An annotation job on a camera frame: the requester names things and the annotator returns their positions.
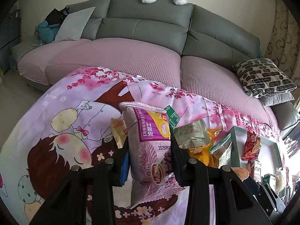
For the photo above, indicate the black bag on sofa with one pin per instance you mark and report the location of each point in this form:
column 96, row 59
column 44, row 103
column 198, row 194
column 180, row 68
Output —
column 57, row 16

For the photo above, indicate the orange biscuit packet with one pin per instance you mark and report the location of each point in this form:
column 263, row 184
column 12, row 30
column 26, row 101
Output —
column 119, row 131

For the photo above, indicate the grey sofa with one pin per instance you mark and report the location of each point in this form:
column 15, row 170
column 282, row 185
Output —
column 188, row 30

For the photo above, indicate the pink sofa seat cover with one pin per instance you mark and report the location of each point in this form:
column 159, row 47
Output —
column 47, row 64

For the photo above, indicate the green snack box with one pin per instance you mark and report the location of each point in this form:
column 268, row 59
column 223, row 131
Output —
column 173, row 117

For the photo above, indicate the orange yellow snack bag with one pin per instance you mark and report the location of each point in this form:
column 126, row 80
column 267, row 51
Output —
column 202, row 153

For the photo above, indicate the black white patterned pillow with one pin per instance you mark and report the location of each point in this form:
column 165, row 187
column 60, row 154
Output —
column 262, row 78

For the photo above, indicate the grey green foil sachet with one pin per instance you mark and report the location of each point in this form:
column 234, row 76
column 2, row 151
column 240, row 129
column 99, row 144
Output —
column 192, row 135

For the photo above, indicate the green white small packet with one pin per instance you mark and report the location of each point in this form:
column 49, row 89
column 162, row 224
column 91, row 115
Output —
column 270, row 180

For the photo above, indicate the white tray with teal rim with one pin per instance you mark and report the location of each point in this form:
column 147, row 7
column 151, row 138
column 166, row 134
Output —
column 259, row 154

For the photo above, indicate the light grey pillow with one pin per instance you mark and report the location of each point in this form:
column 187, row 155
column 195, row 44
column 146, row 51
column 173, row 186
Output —
column 73, row 25

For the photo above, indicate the purple chip bag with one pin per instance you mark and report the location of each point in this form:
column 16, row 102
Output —
column 149, row 139

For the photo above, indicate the grey cushion under pillow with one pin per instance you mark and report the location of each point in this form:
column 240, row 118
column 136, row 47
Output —
column 276, row 99

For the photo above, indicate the pale yellow jelly cup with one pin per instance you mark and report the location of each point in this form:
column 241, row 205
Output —
column 280, row 176

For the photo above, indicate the pink cartoon print cloth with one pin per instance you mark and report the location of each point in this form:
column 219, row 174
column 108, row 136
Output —
column 71, row 125

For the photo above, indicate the green edged clear cracker pack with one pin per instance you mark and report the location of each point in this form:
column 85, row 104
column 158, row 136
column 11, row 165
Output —
column 221, row 152

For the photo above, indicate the patterned beige curtain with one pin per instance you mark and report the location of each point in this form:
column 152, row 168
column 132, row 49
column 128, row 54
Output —
column 283, row 47

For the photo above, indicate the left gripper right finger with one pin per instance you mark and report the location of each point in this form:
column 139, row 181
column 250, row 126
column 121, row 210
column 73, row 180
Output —
column 216, row 196

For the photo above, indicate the red white biscuit packet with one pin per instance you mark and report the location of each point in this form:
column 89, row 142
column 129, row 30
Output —
column 254, row 169

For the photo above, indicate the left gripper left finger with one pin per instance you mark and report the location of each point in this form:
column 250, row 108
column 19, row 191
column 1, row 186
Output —
column 83, row 190

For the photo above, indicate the red snack packet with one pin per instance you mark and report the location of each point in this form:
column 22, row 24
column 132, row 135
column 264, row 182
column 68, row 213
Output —
column 252, row 146

